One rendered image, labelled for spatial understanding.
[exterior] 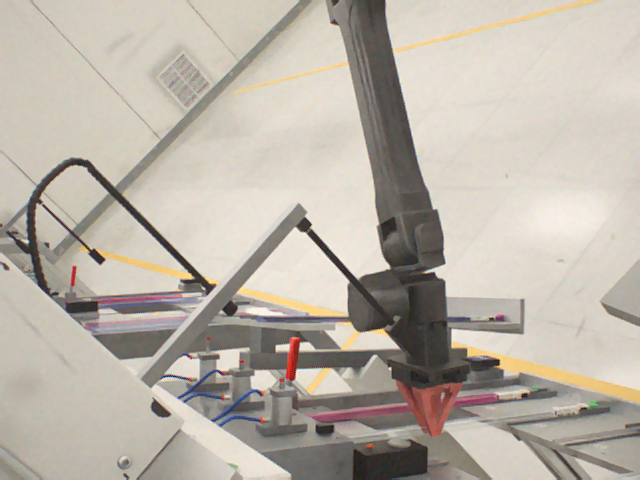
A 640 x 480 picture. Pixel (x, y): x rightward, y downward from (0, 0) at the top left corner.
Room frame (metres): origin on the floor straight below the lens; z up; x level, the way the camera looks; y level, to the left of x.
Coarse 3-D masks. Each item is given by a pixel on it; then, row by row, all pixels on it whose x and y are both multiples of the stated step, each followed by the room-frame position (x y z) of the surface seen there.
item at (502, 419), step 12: (552, 408) 0.99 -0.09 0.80; (456, 420) 0.96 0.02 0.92; (468, 420) 0.96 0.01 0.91; (480, 420) 0.96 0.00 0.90; (492, 420) 0.96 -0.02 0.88; (504, 420) 0.97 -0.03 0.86; (516, 420) 0.97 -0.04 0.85; (360, 432) 0.93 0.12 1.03; (372, 432) 0.93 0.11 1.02; (384, 432) 0.93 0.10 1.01; (396, 432) 0.93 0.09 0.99; (408, 432) 0.94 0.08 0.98; (420, 432) 0.94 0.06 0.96; (444, 432) 0.95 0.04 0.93
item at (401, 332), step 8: (400, 320) 0.81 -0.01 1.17; (392, 328) 0.81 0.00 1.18; (400, 328) 0.81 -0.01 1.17; (408, 328) 0.81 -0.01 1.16; (392, 336) 0.81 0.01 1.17; (400, 336) 0.81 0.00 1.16; (408, 336) 0.81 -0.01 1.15; (416, 336) 0.81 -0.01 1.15; (400, 344) 0.81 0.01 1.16; (408, 344) 0.81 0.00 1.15; (416, 344) 0.81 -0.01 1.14; (424, 344) 0.81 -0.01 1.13; (408, 352) 0.81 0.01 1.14; (416, 352) 0.81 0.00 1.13
